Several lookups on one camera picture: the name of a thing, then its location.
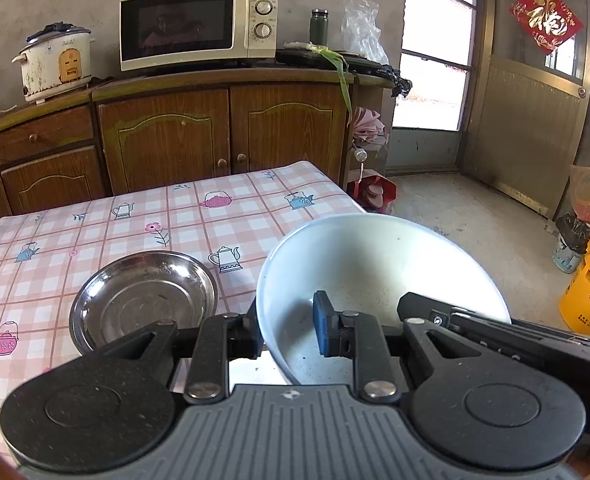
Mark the steel plate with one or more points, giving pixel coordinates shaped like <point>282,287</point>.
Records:
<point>140,300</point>

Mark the pink plastic bag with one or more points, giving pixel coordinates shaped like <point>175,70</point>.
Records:
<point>370,127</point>

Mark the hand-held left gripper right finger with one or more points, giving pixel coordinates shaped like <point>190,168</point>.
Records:
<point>323,325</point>

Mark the green thermos bottle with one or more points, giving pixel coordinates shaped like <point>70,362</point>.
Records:
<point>319,27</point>

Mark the plain white ceramic bowl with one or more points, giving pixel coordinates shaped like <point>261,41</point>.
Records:
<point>375,260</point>

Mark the white rice cooker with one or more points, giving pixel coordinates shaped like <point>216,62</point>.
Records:
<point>55,70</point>

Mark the clear plastic bag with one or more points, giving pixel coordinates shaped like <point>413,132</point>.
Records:
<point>362,30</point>

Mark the red gift bag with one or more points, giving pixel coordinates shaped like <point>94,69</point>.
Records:
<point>377,192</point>

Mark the dark rag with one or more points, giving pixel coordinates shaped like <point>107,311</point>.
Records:
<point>55,30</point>

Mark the pink checked teapot tablecloth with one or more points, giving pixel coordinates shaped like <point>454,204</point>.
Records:
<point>125,230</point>

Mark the green onion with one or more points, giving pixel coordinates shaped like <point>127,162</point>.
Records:
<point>302,46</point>

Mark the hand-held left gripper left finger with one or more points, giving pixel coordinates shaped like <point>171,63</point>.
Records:
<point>242,340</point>

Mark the cream microwave oven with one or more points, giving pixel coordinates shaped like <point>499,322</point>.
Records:
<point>190,25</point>

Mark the window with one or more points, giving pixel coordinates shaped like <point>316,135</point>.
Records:
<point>435,85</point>

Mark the small paint can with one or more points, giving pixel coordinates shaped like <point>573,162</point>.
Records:
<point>567,255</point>

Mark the small round metal object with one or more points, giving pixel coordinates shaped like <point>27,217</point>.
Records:
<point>361,155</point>

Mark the metal door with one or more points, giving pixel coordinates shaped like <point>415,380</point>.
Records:
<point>525,125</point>

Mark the wooden two-door cabinet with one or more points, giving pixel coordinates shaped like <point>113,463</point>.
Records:
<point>165,140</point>

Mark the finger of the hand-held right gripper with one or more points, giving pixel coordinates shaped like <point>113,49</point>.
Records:
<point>425,307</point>

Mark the black flat griddle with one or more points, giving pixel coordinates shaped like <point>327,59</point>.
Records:
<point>365,62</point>

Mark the red paper decoration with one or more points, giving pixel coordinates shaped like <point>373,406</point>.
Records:
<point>547,17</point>

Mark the wooden cabinet with drawers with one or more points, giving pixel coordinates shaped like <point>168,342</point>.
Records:
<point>50,180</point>

